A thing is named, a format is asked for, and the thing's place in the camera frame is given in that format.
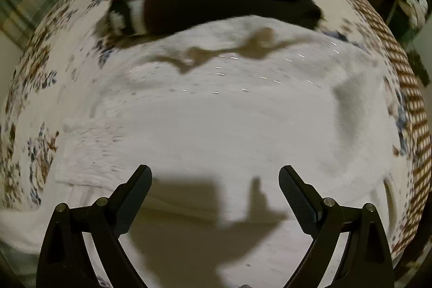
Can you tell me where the brown checkered blanket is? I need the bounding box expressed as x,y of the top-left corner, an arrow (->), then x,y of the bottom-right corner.
303,0 -> 432,258

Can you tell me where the white knit sweater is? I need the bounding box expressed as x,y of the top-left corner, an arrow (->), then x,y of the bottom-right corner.
0,14 -> 411,288

